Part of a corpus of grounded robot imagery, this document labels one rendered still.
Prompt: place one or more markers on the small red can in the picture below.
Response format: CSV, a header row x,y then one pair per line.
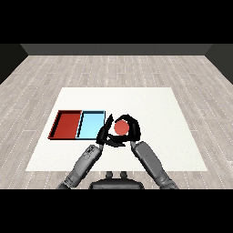
x,y
121,127

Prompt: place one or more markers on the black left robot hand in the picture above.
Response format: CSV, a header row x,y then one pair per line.
x,y
103,131

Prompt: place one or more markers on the shallow light blue open box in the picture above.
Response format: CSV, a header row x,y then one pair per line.
x,y
91,125

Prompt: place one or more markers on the dark grey robot body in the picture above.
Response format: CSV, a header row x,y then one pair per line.
x,y
116,183

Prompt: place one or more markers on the shallow red open box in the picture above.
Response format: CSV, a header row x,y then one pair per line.
x,y
66,124

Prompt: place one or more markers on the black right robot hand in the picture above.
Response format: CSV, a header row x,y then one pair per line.
x,y
134,129

